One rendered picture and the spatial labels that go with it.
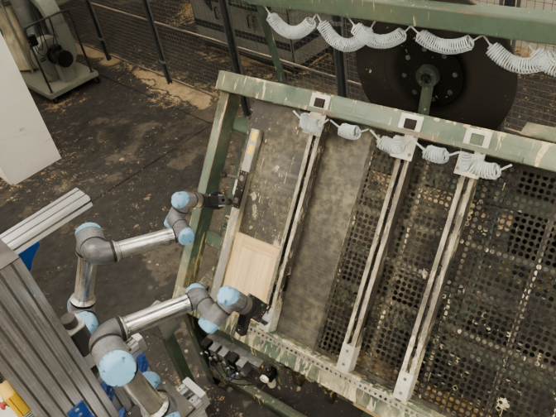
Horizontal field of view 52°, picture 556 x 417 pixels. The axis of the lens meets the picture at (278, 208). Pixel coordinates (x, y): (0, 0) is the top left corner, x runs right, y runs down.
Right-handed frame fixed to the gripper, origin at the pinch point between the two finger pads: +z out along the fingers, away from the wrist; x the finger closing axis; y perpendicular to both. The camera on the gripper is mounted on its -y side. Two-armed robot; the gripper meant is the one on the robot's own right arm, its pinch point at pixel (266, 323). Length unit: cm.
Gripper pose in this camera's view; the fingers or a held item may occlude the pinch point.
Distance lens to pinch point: 245.0
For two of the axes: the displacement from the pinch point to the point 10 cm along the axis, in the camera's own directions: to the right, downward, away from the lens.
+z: 4.5, 4.1, 7.9
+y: 5.4, -8.3, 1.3
